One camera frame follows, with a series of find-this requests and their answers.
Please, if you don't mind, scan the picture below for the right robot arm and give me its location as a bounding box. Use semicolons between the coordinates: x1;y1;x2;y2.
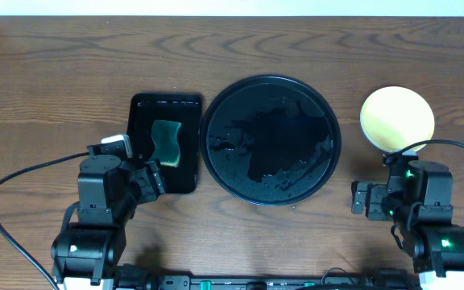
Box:
351;155;464;289

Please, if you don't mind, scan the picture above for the black rectangular tray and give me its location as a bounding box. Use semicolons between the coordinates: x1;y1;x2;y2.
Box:
126;93;202;194

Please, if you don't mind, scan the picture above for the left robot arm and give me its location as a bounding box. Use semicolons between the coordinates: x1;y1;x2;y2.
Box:
52;155;165;287

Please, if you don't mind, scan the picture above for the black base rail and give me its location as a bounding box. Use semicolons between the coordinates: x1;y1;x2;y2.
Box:
114;275;421;290

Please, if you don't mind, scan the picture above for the black round tray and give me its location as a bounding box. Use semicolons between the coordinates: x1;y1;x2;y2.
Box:
200;75;342;206

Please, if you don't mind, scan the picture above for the yellow plate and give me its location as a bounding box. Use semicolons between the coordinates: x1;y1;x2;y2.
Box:
360;86;435;152

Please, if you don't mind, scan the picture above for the green yellow sponge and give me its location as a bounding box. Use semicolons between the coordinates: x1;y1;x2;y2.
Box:
151;120;181;168

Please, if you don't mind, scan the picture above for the light green plate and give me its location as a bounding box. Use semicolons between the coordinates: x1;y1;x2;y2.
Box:
360;110;416;152

